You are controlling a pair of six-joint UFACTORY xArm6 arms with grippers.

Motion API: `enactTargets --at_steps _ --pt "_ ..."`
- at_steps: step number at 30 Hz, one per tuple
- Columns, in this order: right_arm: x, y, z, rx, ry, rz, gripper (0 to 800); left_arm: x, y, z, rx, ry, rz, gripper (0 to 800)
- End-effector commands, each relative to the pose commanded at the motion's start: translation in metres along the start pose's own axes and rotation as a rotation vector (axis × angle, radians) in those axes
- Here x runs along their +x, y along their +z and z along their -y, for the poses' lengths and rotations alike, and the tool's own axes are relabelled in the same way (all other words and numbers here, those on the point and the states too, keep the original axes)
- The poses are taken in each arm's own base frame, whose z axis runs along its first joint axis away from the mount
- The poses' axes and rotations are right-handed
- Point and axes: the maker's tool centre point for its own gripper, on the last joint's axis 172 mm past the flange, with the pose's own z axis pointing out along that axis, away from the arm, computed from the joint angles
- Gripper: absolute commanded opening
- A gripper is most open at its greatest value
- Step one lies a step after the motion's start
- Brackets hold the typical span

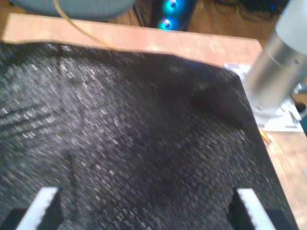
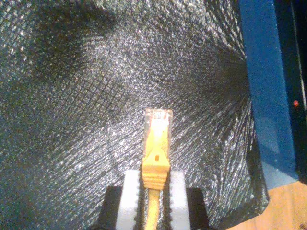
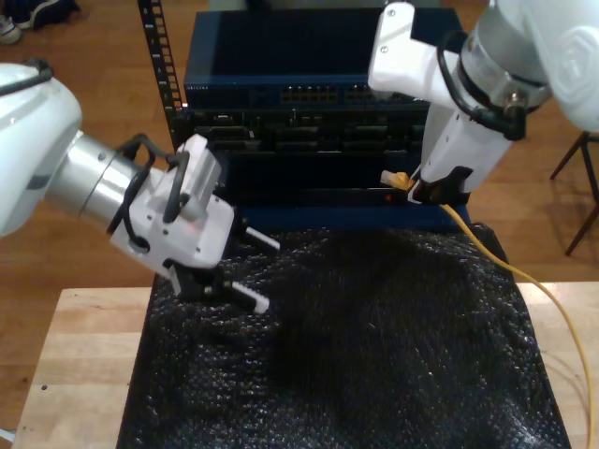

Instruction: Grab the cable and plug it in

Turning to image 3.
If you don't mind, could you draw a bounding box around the yellow network cable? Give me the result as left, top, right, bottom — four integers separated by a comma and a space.
380, 169, 599, 449

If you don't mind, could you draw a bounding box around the black bubble wrap mat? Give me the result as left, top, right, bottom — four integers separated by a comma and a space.
115, 223, 570, 449

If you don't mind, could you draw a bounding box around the dark wooden chair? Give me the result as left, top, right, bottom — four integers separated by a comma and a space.
549, 130, 599, 257

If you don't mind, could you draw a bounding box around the black rack server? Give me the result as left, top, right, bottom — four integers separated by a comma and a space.
170, 108, 430, 153

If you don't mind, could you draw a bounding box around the white sneaker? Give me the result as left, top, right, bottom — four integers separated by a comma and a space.
0, 13, 23, 46

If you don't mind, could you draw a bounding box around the dark camera cable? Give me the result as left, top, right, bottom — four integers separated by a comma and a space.
0, 58, 192, 224

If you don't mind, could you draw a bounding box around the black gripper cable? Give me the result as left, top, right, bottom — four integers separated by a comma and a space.
438, 30, 528, 141
106, 133, 158, 252

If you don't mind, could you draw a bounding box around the blue network switch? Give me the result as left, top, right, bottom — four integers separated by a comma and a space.
183, 8, 469, 111

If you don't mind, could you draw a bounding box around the black perforated rack post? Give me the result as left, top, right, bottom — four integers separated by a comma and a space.
137, 0, 196, 151

